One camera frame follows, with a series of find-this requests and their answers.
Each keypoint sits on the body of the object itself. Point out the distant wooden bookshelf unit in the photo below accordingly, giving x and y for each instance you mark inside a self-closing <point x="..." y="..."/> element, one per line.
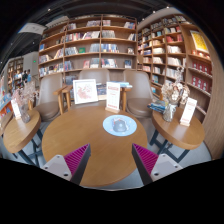
<point x="15" y="71"/>

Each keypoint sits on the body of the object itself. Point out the glass vase with dried flowers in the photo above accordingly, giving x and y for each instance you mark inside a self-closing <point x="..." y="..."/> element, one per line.
<point x="168" y="111"/>

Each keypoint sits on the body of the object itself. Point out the round light blue mouse pad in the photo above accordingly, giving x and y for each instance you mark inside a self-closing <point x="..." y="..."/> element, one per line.
<point x="108" y="128"/>

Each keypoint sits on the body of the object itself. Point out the low book display stand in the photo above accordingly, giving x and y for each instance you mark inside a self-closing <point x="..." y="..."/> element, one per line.
<point x="5" y="106"/>

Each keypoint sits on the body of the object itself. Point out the white hanging ceiling sign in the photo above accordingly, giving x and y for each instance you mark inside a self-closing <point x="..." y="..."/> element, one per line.
<point x="32" y="28"/>

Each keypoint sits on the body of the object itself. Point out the white framed flower picture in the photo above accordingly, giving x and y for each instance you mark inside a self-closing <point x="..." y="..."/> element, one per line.
<point x="85" y="91"/>

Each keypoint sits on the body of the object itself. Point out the white red sign, wooden base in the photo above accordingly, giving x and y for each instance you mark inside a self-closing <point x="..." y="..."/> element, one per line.
<point x="16" y="109"/>
<point x="188" y="111"/>
<point x="113" y="96"/>

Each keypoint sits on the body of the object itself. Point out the beige wooden armchair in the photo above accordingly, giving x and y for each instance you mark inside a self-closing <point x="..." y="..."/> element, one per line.
<point x="138" y="103"/>
<point x="95" y="73"/>
<point x="48" y="106"/>

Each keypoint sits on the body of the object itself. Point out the stack of blue books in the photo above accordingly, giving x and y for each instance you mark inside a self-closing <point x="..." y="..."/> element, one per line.
<point x="156" y="107"/>

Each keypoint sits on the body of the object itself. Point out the dark upright book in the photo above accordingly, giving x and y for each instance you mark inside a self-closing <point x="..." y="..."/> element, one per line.
<point x="101" y="90"/>

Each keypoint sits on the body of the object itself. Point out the grey and orange computer mouse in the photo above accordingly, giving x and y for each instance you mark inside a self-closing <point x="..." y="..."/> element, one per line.
<point x="120" y="126"/>

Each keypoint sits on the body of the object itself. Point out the wide wooden bookshelf unit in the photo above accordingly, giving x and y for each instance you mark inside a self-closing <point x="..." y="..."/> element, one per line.
<point x="90" y="43"/>

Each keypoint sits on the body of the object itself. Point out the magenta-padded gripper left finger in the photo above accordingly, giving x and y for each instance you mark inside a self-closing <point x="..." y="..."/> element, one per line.
<point x="76" y="159"/>

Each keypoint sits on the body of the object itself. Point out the teal flat book stack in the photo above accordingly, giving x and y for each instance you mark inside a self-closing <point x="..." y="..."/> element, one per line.
<point x="125" y="84"/>

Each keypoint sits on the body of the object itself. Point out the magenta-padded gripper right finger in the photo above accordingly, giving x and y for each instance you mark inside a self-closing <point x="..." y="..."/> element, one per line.
<point x="146" y="159"/>

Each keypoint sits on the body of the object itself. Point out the round wooden side table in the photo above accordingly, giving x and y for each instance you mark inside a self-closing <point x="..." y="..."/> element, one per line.
<point x="20" y="133"/>
<point x="180" y="133"/>

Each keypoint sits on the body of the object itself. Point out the angled wooden bookshelf unit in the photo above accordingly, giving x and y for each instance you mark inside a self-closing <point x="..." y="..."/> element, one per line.
<point x="173" y="53"/>

